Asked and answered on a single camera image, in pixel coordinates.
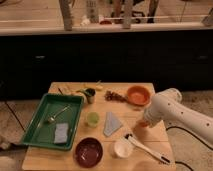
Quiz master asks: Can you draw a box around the red apple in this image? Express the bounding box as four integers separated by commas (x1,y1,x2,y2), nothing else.
138,120,150,127

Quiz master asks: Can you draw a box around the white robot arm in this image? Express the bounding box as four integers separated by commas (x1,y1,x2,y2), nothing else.
143,88,213,144

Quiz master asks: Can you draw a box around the dark metal cup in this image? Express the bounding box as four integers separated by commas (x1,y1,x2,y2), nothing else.
85,88,96,104

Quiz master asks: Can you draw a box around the green plastic cup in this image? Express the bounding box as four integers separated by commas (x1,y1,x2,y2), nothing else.
87,112,99,127

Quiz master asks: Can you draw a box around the white plastic cup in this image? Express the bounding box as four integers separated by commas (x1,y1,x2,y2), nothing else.
114,138,133,158

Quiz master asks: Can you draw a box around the yellow banana toy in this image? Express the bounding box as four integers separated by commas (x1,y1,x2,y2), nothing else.
84,80,104,92

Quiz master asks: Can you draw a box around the orange bowl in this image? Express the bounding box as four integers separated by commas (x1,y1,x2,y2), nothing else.
126,86,150,106

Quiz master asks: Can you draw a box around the grey folded cloth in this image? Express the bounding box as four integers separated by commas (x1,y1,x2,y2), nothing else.
103,112,123,137

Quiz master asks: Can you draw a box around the wooden table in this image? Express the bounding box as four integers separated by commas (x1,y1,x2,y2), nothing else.
22,91,176,171

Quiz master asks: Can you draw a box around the grey sponge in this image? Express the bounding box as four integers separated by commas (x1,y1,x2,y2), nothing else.
54,123,69,144

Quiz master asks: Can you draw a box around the green plastic tray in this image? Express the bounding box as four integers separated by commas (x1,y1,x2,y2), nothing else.
21,93,84,150

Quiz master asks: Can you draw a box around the metal spoon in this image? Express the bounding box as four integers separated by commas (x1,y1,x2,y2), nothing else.
46,105,70,123

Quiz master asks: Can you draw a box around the dark red bowl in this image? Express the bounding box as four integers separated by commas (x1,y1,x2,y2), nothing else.
75,137,103,168

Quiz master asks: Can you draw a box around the black floor cable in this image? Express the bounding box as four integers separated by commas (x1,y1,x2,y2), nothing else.
165,125,213,171

